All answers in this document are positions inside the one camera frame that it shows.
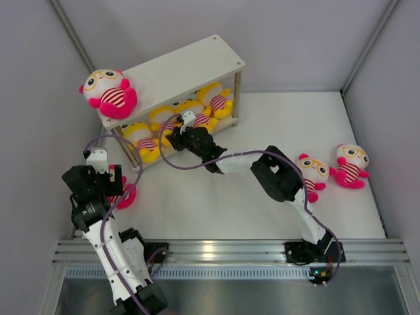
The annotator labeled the white two-tier shelf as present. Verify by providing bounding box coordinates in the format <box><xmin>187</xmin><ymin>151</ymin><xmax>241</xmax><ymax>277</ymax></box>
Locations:
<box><xmin>100</xmin><ymin>34</ymin><xmax>246</xmax><ymax>171</ymax></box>

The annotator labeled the aluminium front rail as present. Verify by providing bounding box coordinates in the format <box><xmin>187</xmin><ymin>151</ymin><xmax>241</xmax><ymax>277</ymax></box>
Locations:
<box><xmin>52</xmin><ymin>239</ymin><xmax>410</xmax><ymax>266</ymax></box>

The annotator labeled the yellow plush with black eyes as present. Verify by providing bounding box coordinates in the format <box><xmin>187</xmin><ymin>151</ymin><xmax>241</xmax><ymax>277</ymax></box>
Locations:
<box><xmin>175</xmin><ymin>99</ymin><xmax>219</xmax><ymax>134</ymax></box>

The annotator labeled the yellow plush shelf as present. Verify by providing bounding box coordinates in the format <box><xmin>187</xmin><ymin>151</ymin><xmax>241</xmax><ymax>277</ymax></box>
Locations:
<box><xmin>122</xmin><ymin>122</ymin><xmax>160</xmax><ymax>164</ymax></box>
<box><xmin>196</xmin><ymin>82</ymin><xmax>234</xmax><ymax>119</ymax></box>

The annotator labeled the yellow plush lower shelf right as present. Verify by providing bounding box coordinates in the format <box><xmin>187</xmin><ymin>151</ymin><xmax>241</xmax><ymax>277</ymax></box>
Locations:
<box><xmin>196</xmin><ymin>82</ymin><xmax>234</xmax><ymax>119</ymax></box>

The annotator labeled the yellow plush striped shirt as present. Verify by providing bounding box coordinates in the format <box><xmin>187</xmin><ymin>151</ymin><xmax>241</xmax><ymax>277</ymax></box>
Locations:
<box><xmin>149</xmin><ymin>105</ymin><xmax>179</xmax><ymax>147</ymax></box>

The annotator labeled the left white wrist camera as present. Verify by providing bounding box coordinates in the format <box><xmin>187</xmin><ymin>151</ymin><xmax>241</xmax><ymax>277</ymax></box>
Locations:
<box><xmin>83</xmin><ymin>148</ymin><xmax>109</xmax><ymax>174</ymax></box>

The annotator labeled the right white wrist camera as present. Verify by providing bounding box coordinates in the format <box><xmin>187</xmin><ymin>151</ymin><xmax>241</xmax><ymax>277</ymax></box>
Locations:
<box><xmin>180</xmin><ymin>110</ymin><xmax>196</xmax><ymax>134</ymax></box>

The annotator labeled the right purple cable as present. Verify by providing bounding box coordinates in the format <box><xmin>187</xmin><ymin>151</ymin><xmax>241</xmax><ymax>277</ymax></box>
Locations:
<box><xmin>157</xmin><ymin>113</ymin><xmax>342</xmax><ymax>286</ymax></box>

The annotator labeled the small black connector board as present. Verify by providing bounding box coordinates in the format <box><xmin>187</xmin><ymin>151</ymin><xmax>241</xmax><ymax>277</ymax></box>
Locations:
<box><xmin>309</xmin><ymin>267</ymin><xmax>331</xmax><ymax>286</ymax></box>

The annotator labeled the pink plush with yellow glasses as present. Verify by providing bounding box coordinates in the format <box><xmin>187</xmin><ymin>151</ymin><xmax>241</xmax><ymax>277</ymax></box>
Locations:
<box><xmin>297</xmin><ymin>153</ymin><xmax>336</xmax><ymax>203</ymax></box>

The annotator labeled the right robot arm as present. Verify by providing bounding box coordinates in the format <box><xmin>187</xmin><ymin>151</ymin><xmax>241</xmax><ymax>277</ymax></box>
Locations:
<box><xmin>165</xmin><ymin>127</ymin><xmax>343</xmax><ymax>261</ymax></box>

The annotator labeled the yellow plush lower shelf left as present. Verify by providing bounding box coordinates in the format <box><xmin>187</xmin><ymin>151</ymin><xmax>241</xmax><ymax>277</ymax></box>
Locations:
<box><xmin>122</xmin><ymin>122</ymin><xmax>160</xmax><ymax>164</ymax></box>

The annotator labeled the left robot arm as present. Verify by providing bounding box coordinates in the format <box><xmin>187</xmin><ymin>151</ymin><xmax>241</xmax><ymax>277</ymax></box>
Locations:
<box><xmin>62</xmin><ymin>165</ymin><xmax>168</xmax><ymax>314</ymax></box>

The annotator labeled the pink plush on shelf top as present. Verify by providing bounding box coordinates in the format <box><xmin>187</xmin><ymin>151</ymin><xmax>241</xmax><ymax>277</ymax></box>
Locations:
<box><xmin>79</xmin><ymin>69</ymin><xmax>138</xmax><ymax>120</ymax></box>

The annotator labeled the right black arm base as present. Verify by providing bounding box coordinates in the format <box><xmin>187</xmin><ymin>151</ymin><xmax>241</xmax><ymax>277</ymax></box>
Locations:
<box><xmin>284</xmin><ymin>240</ymin><xmax>346</xmax><ymax>265</ymax></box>

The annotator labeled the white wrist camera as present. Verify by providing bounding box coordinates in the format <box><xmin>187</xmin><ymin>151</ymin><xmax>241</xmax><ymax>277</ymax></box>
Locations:
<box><xmin>83</xmin><ymin>148</ymin><xmax>109</xmax><ymax>174</ymax></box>
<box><xmin>180</xmin><ymin>110</ymin><xmax>196</xmax><ymax>134</ymax></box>

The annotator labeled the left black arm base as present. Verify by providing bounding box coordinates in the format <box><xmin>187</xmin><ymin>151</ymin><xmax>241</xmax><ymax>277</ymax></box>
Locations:
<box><xmin>144</xmin><ymin>241</ymin><xmax>169</xmax><ymax>264</ymax></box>

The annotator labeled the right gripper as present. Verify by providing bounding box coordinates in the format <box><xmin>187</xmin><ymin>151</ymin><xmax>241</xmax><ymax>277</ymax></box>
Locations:
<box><xmin>166</xmin><ymin>124</ymin><xmax>205</xmax><ymax>160</ymax></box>

